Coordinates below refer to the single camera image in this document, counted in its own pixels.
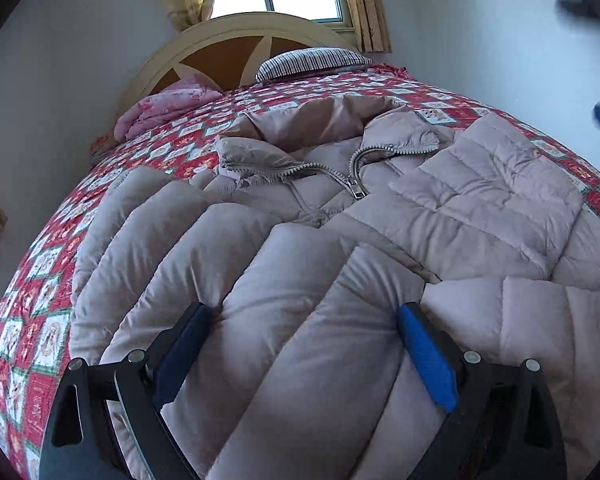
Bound striped pillow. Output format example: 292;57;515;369
255;47;376;82

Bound cream wooden headboard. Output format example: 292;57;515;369
117;12;366;116

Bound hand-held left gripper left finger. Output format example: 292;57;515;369
39;301;214;480

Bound red patterned bedspread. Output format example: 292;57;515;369
0;62;600;480

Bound pink floral blanket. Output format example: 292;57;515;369
114;77;226;142

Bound beige quilted puffer jacket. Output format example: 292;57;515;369
70;94;600;480

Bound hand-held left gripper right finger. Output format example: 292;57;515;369
399;301;568;480

